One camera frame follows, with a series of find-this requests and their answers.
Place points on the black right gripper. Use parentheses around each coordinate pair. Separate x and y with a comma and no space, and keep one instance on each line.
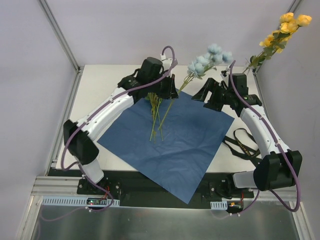
(215,94)

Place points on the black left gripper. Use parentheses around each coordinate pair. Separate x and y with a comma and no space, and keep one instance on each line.
(164,88)

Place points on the blue flower bunch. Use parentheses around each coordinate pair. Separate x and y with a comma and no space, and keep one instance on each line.
(198,68)

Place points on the blue wrapping paper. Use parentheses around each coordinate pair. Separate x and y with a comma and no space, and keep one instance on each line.
(179,156)

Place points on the black ribbon gold lettering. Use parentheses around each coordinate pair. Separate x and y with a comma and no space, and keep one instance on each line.
(248,153)

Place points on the yellow flower bunch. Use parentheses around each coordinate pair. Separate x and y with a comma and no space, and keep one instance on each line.
(282,35)

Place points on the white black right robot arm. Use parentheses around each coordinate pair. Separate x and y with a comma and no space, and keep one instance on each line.
(280,166)

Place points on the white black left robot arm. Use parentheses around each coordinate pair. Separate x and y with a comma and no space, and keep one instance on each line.
(154,76)

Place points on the clear glass vase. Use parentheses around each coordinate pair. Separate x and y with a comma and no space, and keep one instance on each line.
(246,68)

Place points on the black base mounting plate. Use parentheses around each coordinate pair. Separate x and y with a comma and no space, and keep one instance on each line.
(133,189)

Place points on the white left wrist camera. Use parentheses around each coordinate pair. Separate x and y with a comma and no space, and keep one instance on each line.
(167,62)

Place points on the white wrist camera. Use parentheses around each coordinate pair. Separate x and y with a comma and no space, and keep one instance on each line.
(225,74)
(167,62)

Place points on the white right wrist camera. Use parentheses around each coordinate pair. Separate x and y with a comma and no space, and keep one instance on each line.
(225,74)

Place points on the left aluminium frame post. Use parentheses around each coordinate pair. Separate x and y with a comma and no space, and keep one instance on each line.
(44,5)

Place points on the aluminium frame post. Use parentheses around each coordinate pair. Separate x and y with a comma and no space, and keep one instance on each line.
(44,5)
(277,35)

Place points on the right aluminium frame post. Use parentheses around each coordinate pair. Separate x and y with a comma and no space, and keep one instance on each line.
(277,35)

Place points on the right white cable duct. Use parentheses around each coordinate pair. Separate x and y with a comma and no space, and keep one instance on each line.
(219,205)

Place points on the white cable duct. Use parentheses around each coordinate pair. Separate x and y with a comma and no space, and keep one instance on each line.
(219,205)
(79,201)

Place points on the left aluminium table rail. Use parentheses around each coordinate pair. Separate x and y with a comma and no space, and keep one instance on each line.
(59,139)

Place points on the front aluminium rail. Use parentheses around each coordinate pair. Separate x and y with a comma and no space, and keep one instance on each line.
(67,186)

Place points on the left white cable duct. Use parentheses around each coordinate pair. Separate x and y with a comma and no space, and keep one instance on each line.
(79,201)

